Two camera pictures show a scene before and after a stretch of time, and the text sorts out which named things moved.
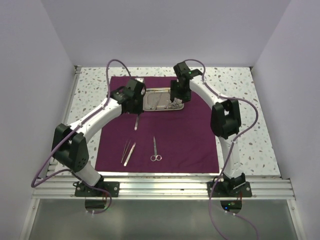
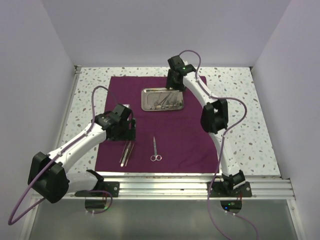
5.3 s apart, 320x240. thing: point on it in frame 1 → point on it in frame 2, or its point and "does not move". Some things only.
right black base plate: (224, 190) does not move
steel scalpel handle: (136, 122) → (124, 159)
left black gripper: (140, 109) → (129, 135)
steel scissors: (155, 156) does not move
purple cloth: (175, 141) does not move
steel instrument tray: (157, 99) does not move
